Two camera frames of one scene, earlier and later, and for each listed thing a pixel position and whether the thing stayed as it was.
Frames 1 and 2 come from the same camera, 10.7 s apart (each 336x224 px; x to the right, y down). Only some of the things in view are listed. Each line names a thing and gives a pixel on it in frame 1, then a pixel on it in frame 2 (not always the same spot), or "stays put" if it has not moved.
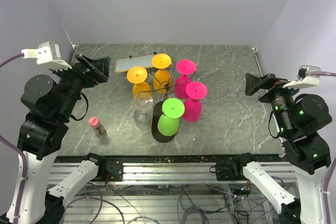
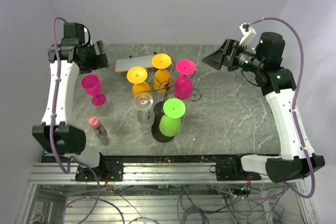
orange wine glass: [137, 75] stays put
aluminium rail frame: [174, 173] stays put
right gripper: [253, 83] to [226, 55]
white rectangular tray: [123, 64] stays put
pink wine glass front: [195, 91] to [92, 86]
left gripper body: [72, 81] to [99, 61]
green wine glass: [168, 122] stays put
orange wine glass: [161, 77] stays put
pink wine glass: [185, 67] stays put
